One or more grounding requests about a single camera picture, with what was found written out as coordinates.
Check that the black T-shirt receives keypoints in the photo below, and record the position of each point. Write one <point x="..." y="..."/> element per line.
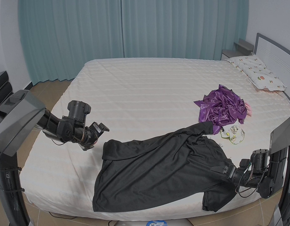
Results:
<point x="147" y="168"/>

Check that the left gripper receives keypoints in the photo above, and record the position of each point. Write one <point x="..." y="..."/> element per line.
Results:
<point x="89" y="136"/>

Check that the purple satin garment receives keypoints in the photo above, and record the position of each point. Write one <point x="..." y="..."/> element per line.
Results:
<point x="220" y="107"/>

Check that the black chest of drawers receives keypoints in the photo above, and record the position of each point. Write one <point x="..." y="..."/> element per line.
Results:
<point x="2" y="86"/>

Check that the white printed pillow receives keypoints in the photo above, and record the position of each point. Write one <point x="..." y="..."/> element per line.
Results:
<point x="258" y="73"/>

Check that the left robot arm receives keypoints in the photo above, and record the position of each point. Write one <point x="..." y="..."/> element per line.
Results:
<point x="15" y="121"/>

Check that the grey bedside table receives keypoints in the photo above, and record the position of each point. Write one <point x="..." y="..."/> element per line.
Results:
<point x="229" y="53"/>

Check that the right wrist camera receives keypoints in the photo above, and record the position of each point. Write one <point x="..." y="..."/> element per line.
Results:
<point x="244" y="164"/>

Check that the white printed garment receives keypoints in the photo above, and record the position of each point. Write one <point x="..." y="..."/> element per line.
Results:
<point x="234" y="135"/>

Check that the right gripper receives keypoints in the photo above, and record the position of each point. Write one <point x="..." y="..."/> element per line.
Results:
<point x="232" y="174"/>

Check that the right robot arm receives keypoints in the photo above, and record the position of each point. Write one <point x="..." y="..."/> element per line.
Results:
<point x="281" y="135"/>

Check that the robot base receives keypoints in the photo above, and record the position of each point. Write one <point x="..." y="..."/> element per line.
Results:
<point x="156" y="224"/>

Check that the pink garment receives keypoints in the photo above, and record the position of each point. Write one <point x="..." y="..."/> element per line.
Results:
<point x="248" y="109"/>

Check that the bed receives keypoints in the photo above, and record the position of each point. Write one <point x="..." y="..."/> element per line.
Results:
<point x="140" y="90"/>

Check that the blue-green curtain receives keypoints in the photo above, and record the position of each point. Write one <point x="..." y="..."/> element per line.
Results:
<point x="182" y="20"/>
<point x="69" y="32"/>

